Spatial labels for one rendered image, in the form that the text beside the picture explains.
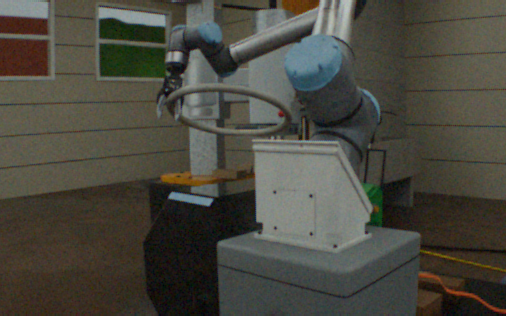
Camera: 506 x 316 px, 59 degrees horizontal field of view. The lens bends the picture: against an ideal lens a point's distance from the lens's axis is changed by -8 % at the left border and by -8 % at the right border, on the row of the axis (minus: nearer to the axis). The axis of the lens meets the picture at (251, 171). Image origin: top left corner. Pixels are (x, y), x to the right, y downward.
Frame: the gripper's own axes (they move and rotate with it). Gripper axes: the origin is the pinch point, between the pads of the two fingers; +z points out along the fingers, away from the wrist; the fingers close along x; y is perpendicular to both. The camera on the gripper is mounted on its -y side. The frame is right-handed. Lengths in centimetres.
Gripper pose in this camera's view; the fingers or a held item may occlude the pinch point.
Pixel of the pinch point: (167, 117)
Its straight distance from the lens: 183.2
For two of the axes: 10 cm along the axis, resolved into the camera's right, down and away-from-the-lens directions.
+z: -1.0, 9.6, -2.5
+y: 2.1, -2.3, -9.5
